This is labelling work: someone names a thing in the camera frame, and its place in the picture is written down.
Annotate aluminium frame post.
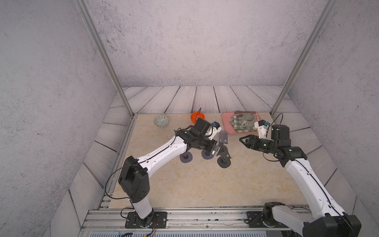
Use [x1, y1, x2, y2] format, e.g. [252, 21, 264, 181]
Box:
[75, 0, 134, 117]
[270, 0, 337, 115]

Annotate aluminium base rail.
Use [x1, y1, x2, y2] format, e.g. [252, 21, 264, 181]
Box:
[79, 206, 299, 237]

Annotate right aluminium frame post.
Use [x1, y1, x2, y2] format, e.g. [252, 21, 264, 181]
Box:
[270, 0, 337, 115]

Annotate pink tray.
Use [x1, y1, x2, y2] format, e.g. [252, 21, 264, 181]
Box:
[222, 113, 262, 134]

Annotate orange bowl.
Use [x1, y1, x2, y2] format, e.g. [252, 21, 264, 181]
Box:
[190, 112, 205, 124]

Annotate dark green stand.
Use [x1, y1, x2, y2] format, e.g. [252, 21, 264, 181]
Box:
[217, 144, 231, 168]

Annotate purple stand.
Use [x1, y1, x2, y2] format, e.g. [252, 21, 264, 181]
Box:
[179, 151, 193, 164]
[219, 131, 229, 144]
[201, 150, 214, 160]

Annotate green patterned bowl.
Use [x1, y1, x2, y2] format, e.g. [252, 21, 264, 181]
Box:
[154, 114, 170, 128]

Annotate green checkered cloth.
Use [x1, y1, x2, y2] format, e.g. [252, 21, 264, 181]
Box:
[231, 115, 257, 133]

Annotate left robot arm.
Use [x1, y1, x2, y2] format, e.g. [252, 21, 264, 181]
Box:
[118, 118, 231, 225]

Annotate ribbed grey cup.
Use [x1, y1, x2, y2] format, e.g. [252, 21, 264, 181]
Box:
[240, 113, 255, 128]

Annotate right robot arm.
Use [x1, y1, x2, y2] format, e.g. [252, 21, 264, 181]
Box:
[239, 124, 361, 237]

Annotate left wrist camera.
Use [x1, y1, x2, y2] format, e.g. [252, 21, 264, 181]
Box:
[205, 121, 222, 140]

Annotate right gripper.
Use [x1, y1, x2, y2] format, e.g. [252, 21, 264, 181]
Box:
[239, 134, 278, 155]

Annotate left aluminium frame post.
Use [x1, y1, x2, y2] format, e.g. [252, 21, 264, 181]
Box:
[75, 0, 134, 117]

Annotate brown wooden spoon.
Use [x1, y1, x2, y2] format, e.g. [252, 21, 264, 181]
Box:
[234, 111, 256, 115]

